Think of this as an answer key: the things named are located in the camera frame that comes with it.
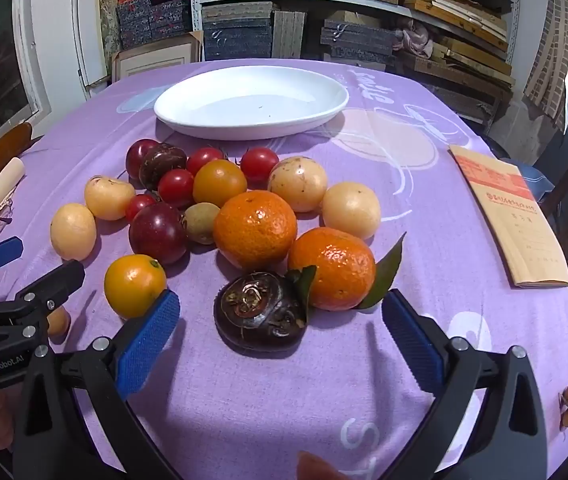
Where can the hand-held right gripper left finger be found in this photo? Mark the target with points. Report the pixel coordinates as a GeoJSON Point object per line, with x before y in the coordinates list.
{"type": "Point", "coordinates": [146, 345]}

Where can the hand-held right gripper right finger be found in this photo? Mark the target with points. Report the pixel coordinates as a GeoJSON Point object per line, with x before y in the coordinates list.
{"type": "Point", "coordinates": [413, 345]}

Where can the oval yellow loquat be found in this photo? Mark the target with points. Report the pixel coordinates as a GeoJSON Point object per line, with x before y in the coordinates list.
{"type": "Point", "coordinates": [73, 230]}

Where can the yellow round tomato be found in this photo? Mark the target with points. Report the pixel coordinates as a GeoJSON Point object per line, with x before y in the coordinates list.
{"type": "Point", "coordinates": [135, 285]}

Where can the yellow loquat with dark tip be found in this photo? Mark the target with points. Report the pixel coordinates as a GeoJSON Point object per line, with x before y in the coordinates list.
{"type": "Point", "coordinates": [109, 197]}

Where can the large dark red plum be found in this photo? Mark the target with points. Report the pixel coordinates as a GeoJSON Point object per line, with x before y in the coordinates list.
{"type": "Point", "coordinates": [158, 232]}

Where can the orange mandarin with leaves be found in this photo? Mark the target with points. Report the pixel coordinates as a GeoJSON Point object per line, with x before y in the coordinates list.
{"type": "Point", "coordinates": [331, 267]}

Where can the large dark water chestnut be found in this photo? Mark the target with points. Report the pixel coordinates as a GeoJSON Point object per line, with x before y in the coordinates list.
{"type": "Point", "coordinates": [261, 312]}

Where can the brown longan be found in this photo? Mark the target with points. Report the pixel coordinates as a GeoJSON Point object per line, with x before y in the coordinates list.
{"type": "Point", "coordinates": [201, 222]}

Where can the round pale yellow loquat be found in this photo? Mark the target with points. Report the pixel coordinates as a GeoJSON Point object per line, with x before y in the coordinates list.
{"type": "Point", "coordinates": [351, 210]}

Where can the red cherry tomato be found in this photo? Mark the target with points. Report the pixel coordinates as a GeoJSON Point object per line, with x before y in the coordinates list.
{"type": "Point", "coordinates": [139, 205]}
{"type": "Point", "coordinates": [259, 164]}
{"type": "Point", "coordinates": [176, 187]}
{"type": "Point", "coordinates": [205, 159]}

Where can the plain orange mandarin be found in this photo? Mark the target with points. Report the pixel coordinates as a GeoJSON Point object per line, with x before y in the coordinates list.
{"type": "Point", "coordinates": [255, 229]}

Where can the spotted yellow passion fruit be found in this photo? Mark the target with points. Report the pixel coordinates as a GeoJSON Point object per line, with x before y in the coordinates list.
{"type": "Point", "coordinates": [297, 183]}

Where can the white oval plate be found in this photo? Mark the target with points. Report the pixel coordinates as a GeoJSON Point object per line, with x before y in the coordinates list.
{"type": "Point", "coordinates": [251, 102]}

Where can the person's right hand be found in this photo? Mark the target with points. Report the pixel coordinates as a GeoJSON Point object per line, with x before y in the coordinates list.
{"type": "Point", "coordinates": [316, 469]}

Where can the small tan fruit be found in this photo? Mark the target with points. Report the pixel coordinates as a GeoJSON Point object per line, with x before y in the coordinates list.
{"type": "Point", "coordinates": [58, 321]}

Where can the brown wooden chair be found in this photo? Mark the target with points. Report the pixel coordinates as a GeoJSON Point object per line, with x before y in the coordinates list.
{"type": "Point", "coordinates": [6, 145]}

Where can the purple printed tablecloth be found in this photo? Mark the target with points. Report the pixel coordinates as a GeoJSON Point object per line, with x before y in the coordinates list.
{"type": "Point", "coordinates": [264, 400]}

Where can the small dark red plum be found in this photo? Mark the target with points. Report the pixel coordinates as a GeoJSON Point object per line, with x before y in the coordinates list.
{"type": "Point", "coordinates": [136, 155]}

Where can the brown paper envelope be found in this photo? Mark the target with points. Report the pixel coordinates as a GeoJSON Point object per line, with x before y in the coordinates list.
{"type": "Point", "coordinates": [511, 220]}

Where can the orange round tomato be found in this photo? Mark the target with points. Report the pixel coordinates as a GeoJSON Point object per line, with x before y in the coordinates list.
{"type": "Point", "coordinates": [220, 182]}

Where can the blue cloth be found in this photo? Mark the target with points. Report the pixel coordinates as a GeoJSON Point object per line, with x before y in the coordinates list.
{"type": "Point", "coordinates": [538, 182]}

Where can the white leaning board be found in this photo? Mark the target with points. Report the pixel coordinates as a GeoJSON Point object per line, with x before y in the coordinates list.
{"type": "Point", "coordinates": [89, 25]}

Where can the framed picture in cardboard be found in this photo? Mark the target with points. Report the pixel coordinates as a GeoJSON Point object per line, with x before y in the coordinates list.
{"type": "Point", "coordinates": [156, 57]}

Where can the green patterned panel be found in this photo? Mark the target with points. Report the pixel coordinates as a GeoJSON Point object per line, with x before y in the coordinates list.
{"type": "Point", "coordinates": [109, 25]}

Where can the stack of blue floral boxes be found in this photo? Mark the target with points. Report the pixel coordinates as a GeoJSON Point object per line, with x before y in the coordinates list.
{"type": "Point", "coordinates": [154, 22]}

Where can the white metal shelf rack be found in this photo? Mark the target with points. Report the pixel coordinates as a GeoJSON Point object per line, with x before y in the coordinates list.
{"type": "Point", "coordinates": [195, 10]}

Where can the pink crumpled cloth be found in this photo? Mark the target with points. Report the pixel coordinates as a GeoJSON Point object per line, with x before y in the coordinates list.
{"type": "Point", "coordinates": [413, 37]}

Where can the stack of dark blue boxes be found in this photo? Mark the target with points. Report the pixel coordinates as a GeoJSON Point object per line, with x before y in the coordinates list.
{"type": "Point", "coordinates": [236, 35]}

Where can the stack of grey flat boxes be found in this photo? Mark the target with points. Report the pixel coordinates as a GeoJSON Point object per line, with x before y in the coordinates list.
{"type": "Point", "coordinates": [358, 37]}

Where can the stack of wooden frames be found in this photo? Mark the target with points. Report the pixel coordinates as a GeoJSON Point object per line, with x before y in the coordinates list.
{"type": "Point", "coordinates": [463, 35]}

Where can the brick pattern curtain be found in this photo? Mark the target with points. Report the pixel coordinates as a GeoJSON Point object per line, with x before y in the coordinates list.
{"type": "Point", "coordinates": [546, 45]}

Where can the upright grey boxes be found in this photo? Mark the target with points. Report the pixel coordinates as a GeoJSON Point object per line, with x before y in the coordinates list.
{"type": "Point", "coordinates": [289, 32]}

